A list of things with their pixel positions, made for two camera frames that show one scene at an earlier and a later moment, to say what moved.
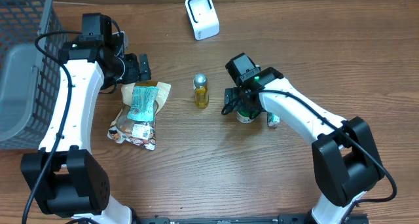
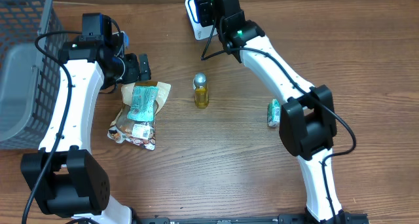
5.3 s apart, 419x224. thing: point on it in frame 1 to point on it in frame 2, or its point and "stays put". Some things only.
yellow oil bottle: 200,86 stays put
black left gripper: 143,67 stays put
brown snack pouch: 134,122 stays put
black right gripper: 237,95 to 205,12
